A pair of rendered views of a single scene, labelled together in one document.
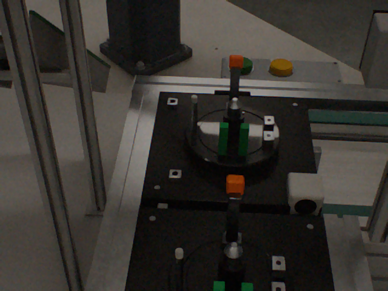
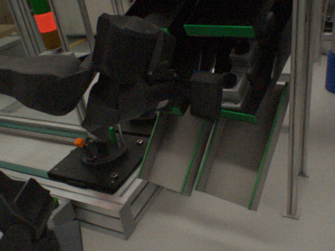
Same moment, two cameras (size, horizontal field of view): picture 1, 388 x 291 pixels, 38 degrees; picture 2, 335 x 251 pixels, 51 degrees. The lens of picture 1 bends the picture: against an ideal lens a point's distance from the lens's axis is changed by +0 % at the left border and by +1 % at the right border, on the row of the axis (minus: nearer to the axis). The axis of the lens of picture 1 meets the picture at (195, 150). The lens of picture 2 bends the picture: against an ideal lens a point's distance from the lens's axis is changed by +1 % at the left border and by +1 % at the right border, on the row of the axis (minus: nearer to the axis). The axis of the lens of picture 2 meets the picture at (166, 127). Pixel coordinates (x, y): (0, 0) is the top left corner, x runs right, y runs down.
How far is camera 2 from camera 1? 1.41 m
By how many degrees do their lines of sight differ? 104
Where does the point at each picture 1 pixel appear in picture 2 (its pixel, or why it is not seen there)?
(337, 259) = not seen: hidden behind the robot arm
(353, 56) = not seen: outside the picture
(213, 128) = (109, 152)
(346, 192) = not seen: hidden behind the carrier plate
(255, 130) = (92, 149)
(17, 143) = (213, 237)
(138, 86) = (122, 201)
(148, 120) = (132, 177)
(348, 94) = (21, 177)
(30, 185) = (209, 205)
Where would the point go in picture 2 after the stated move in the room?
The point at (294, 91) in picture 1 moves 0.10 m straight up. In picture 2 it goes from (43, 183) to (31, 153)
